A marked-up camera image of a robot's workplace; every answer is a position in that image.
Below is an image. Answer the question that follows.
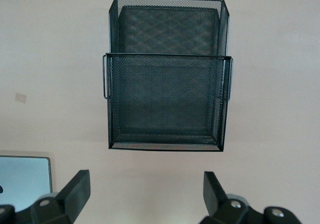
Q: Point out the silver closed laptop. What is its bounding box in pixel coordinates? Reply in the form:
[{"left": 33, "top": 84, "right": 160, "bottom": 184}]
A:
[{"left": 0, "top": 156, "right": 53, "bottom": 206}]

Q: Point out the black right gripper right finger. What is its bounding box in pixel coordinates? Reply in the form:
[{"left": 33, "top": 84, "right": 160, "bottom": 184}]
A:
[{"left": 202, "top": 171, "right": 266, "bottom": 224}]

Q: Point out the black mesh two-tier tray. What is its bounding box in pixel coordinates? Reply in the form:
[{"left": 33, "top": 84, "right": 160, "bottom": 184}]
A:
[{"left": 101, "top": 0, "right": 235, "bottom": 152}]

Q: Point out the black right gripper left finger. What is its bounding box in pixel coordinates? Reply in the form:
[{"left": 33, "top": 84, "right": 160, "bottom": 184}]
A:
[{"left": 14, "top": 169, "right": 91, "bottom": 224}]

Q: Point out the small brown tape patch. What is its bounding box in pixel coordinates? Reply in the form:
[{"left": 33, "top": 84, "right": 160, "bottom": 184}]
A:
[{"left": 14, "top": 93, "right": 28, "bottom": 104}]

